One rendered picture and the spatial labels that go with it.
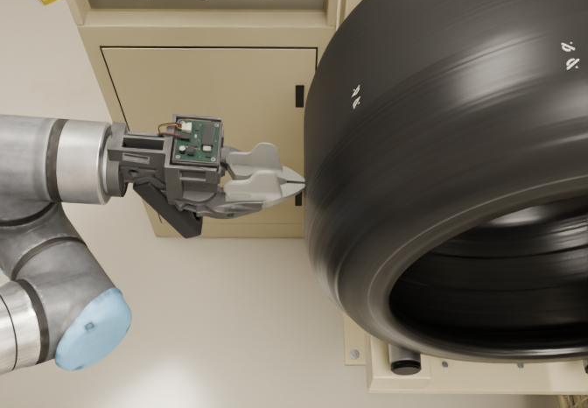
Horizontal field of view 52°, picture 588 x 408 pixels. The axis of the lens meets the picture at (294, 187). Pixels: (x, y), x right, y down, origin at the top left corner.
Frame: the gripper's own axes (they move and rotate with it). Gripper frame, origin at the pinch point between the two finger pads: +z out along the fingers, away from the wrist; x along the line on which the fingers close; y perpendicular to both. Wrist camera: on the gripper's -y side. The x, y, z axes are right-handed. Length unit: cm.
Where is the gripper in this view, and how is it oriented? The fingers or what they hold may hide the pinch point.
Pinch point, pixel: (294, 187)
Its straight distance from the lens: 69.6
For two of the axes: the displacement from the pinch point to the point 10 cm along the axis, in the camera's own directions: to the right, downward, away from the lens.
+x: 0.1, -8.3, 5.6
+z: 9.9, 0.7, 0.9
